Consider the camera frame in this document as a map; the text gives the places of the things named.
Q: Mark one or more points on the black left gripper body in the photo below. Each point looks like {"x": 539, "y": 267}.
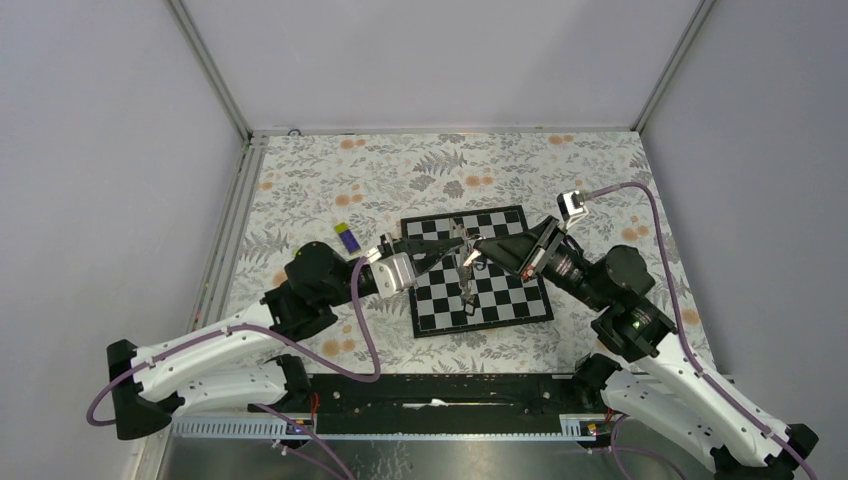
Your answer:
{"x": 391, "y": 248}

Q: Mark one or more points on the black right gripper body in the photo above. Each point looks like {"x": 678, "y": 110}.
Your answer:
{"x": 550, "y": 241}

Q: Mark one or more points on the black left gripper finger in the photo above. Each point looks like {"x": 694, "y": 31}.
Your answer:
{"x": 426, "y": 263}
{"x": 428, "y": 247}

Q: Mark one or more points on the black key tag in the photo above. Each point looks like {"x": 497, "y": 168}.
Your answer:
{"x": 469, "y": 309}

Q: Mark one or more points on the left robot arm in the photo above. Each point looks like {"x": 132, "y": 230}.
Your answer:
{"x": 255, "y": 356}

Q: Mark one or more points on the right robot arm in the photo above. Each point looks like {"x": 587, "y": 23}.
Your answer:
{"x": 652, "y": 374}

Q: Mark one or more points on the black white chessboard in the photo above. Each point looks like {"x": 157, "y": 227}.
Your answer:
{"x": 502, "y": 299}

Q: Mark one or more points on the purple green toy brick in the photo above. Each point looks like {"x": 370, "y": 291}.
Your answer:
{"x": 347, "y": 238}

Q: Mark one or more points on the floral table cloth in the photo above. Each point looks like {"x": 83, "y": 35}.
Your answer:
{"x": 307, "y": 185}

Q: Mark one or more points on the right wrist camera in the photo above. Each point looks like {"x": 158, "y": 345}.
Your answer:
{"x": 572, "y": 206}

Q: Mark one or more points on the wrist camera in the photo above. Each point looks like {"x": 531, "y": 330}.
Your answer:
{"x": 572, "y": 206}
{"x": 373, "y": 260}

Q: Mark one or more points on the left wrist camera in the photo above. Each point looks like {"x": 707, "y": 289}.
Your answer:
{"x": 373, "y": 260}

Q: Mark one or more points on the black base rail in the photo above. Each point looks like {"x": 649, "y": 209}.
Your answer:
{"x": 447, "y": 404}

